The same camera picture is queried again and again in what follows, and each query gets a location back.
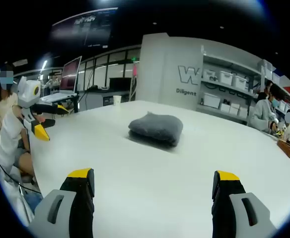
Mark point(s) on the grey cabinet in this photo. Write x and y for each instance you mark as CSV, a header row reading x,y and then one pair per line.
x,y
95,99

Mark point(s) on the person's body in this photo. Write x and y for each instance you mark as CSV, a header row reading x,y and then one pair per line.
x,y
9,138

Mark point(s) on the large overhead display screen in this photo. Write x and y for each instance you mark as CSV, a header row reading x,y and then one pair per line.
x,y
85,27

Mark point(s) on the group of white storage boxes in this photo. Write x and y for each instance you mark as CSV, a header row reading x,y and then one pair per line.
x,y
228,77

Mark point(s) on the pink hanging tag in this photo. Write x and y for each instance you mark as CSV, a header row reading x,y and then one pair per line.
x,y
134,70

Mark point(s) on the laptop computer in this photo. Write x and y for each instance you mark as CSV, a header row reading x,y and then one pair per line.
x,y
69,77

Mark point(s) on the black monitor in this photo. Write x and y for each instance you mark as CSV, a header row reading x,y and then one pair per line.
x,y
120,84

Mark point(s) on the grey metal shelving unit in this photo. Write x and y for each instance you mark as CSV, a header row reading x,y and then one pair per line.
x,y
217,83

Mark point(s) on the wooden tray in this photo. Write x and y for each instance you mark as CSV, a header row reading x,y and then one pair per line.
x,y
287,151

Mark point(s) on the white paper cup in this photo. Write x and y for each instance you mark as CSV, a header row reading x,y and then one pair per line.
x,y
117,100

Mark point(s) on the grey quilted towel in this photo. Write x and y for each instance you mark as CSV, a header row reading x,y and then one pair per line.
x,y
155,126

